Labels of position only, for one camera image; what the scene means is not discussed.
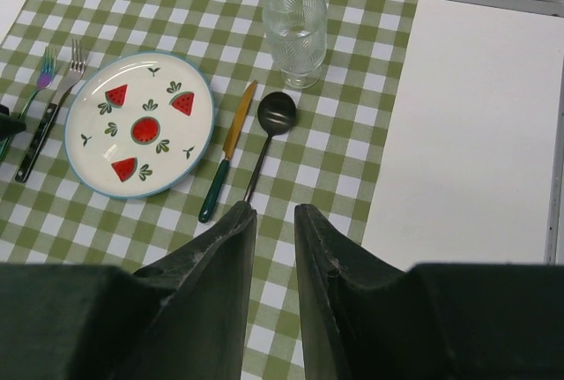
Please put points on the clear drinking glass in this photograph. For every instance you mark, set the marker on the clear drinking glass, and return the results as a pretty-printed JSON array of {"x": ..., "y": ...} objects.
[{"x": 296, "y": 32}]

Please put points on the black spoon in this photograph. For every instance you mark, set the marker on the black spoon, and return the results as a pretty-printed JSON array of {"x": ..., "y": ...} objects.
[{"x": 277, "y": 114}]

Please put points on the iridescent rainbow fork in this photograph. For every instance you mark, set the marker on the iridescent rainbow fork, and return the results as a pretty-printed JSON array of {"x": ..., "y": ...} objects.
[{"x": 47, "y": 73}]

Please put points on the silver fork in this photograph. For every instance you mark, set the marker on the silver fork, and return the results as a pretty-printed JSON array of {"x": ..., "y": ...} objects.
[{"x": 74, "y": 74}]

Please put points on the green handled knife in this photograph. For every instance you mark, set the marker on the green handled knife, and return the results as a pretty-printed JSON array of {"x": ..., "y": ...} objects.
[{"x": 212, "y": 196}]

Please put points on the white plate with strawberries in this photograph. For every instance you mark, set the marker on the white plate with strawberries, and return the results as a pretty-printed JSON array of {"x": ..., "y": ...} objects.
[{"x": 139, "y": 125}]

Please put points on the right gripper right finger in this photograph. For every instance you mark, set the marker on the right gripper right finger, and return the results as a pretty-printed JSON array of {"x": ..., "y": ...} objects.
[{"x": 362, "y": 318}]

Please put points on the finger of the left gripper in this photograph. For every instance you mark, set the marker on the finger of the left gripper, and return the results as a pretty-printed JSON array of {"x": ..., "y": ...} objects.
[{"x": 9, "y": 125}]

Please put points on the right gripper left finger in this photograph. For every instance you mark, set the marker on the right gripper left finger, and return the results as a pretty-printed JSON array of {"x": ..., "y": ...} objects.
[{"x": 181, "y": 317}]

